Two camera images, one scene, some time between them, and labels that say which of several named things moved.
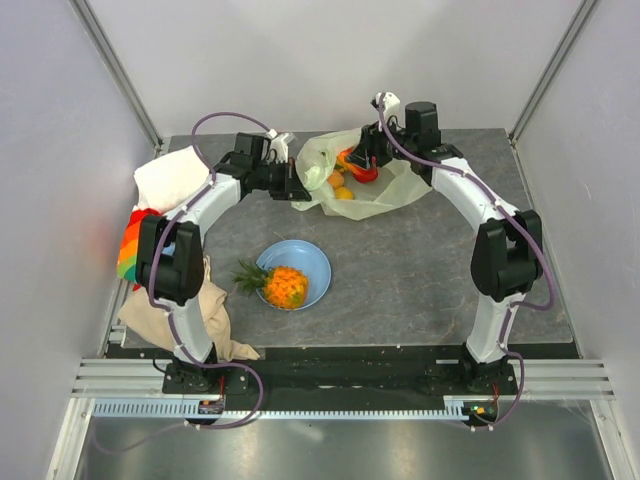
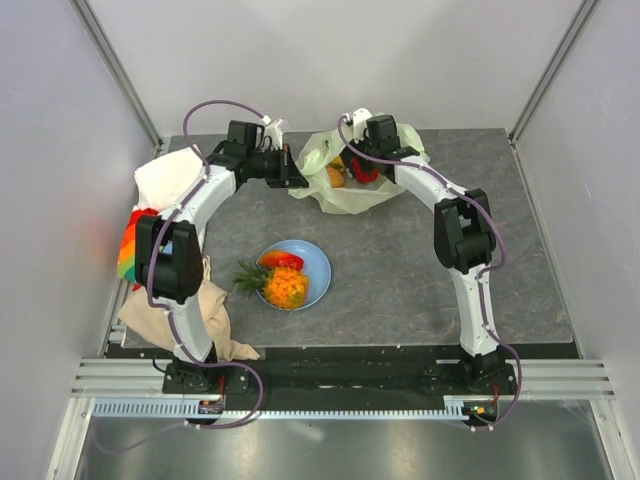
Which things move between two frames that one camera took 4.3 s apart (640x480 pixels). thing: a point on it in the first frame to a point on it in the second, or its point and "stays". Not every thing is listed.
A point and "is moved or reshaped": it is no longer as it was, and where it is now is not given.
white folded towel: [171, 178] stays
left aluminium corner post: [116, 70] stays
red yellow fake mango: [361, 173] is moved or reshaped
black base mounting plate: [481, 394] stays
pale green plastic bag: [320, 155] is moved or reshaped
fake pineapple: [282, 287] stays
